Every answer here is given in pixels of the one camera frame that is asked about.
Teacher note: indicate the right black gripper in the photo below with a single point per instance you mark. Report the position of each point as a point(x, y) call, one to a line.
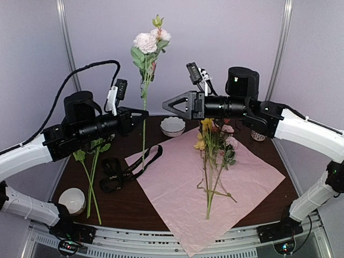
point(195, 109)

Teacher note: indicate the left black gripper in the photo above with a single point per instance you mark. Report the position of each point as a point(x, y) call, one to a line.
point(126, 124)

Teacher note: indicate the scalloped white bowl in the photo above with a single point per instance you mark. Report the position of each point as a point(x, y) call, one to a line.
point(172, 126)

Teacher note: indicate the black printed ribbon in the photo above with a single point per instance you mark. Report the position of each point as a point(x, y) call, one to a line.
point(116, 177)

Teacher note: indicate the small red flower stem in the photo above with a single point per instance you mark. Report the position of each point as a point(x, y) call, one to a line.
point(224, 142)

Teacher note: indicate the patterned mug orange inside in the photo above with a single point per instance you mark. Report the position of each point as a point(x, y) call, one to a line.
point(257, 136)

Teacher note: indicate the dark yellow flower stem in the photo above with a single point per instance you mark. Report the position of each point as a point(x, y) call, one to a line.
point(216, 178)

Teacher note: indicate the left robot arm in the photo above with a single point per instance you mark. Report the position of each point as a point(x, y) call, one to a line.
point(83, 123)

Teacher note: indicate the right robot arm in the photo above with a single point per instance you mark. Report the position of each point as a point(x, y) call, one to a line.
point(274, 120)

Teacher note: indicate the round white bowl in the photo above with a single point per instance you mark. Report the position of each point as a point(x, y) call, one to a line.
point(74, 200)

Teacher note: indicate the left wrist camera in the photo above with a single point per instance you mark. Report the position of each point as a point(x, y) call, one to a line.
point(115, 95)

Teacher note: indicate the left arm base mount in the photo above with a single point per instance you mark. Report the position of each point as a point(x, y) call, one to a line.
point(78, 233)

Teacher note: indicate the left aluminium frame post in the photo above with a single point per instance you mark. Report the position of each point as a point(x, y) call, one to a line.
point(61, 9)

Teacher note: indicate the aluminium frame post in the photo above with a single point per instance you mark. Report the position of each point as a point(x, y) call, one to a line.
point(283, 37)
point(61, 9)

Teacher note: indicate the right aluminium frame post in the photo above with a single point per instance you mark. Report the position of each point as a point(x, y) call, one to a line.
point(283, 37)

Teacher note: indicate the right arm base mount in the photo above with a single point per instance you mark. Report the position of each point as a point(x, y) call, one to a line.
point(277, 231)

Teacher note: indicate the front aluminium rail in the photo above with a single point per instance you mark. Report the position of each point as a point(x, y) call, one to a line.
point(237, 242)

